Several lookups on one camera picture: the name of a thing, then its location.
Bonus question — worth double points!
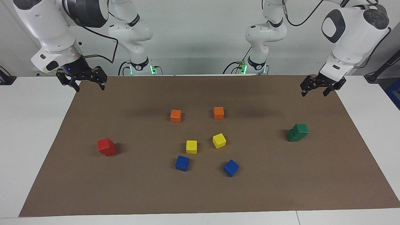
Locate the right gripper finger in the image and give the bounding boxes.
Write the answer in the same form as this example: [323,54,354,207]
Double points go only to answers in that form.
[56,71,81,93]
[90,66,108,91]

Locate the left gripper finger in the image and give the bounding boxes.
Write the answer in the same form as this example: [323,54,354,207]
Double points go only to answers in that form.
[323,78,347,97]
[300,77,318,97]

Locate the green wooden cube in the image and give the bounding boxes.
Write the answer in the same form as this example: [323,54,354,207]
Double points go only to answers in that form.
[287,129,302,142]
[292,123,309,138]

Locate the red wooden cube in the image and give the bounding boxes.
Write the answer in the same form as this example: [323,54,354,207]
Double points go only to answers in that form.
[97,138,112,153]
[102,144,118,157]

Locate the black stand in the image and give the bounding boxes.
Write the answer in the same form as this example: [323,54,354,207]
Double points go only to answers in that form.
[364,50,400,83]

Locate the black desk object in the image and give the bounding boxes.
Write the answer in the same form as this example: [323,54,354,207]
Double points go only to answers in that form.
[0,66,17,85]

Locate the blue crate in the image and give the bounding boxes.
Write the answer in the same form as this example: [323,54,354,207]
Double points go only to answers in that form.
[384,77,400,110]

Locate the blue wooden cube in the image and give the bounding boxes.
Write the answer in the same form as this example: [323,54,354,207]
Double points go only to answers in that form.
[175,155,190,172]
[223,159,240,178]

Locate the brown paper mat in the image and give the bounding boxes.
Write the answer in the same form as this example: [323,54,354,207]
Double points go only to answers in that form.
[19,74,400,217]

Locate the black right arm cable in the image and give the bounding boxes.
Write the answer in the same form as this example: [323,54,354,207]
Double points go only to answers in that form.
[62,0,119,63]

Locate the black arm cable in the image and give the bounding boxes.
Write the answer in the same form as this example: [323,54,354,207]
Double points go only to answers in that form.
[280,0,392,68]
[62,0,119,63]

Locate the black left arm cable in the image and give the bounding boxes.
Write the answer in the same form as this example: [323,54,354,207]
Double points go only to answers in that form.
[280,0,392,68]

